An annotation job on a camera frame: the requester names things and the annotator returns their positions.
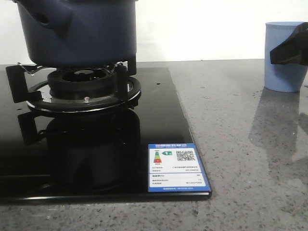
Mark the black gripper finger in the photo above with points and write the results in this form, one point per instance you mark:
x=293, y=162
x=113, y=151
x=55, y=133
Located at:
x=294, y=50

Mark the light blue ribbed cup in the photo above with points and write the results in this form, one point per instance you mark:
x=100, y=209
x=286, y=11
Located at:
x=279, y=77

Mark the right burner with pot support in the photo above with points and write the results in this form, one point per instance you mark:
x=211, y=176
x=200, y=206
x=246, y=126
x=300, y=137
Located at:
x=77, y=90

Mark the dark blue pot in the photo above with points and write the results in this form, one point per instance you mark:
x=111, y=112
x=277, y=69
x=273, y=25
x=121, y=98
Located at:
x=78, y=33

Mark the blue energy label sticker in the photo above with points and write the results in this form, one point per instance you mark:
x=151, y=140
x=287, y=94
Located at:
x=176, y=167

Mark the black glass gas stove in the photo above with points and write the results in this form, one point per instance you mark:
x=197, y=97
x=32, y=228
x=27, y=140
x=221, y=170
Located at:
x=99, y=156

